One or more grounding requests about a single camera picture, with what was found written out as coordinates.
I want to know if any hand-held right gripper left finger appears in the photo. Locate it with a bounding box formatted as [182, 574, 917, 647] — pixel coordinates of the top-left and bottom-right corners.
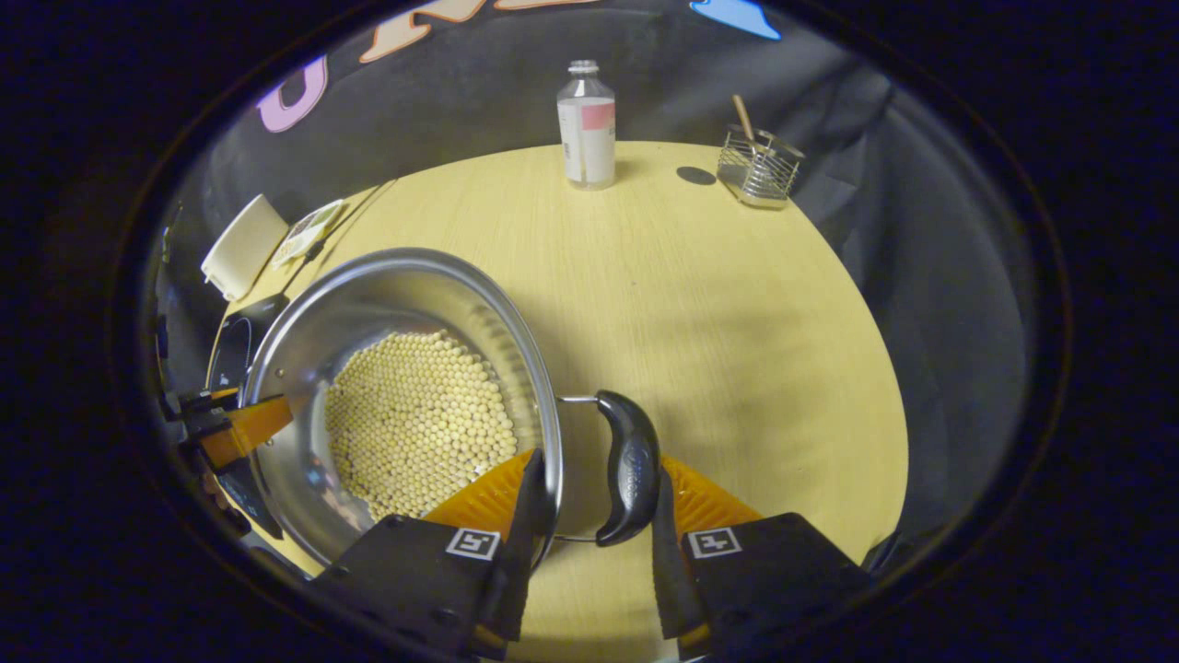
[313, 448, 546, 662]

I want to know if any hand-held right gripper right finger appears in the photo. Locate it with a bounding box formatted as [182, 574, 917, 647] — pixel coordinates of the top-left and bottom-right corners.
[650, 454, 876, 662]

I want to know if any black induction cooktop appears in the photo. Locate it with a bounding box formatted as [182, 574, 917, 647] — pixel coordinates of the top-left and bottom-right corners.
[207, 293, 286, 540]

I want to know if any steel pot with black handles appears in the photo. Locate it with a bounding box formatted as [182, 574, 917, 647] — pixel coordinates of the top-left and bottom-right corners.
[241, 247, 662, 572]

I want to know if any white toaster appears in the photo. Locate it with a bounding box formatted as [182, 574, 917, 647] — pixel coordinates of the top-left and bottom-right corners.
[201, 193, 290, 302]

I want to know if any pile of yellow soybeans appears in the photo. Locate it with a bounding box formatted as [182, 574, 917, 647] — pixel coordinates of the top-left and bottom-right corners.
[322, 330, 519, 524]

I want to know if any white divided bean tray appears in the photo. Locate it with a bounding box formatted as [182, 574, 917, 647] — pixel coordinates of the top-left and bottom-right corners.
[272, 198, 346, 270]

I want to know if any clear bottle with pink label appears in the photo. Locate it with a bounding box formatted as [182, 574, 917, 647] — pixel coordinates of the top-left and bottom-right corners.
[556, 60, 617, 192]

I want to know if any wire mesh holder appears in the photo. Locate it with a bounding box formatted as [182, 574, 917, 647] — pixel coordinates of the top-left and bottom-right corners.
[717, 126, 806, 211]

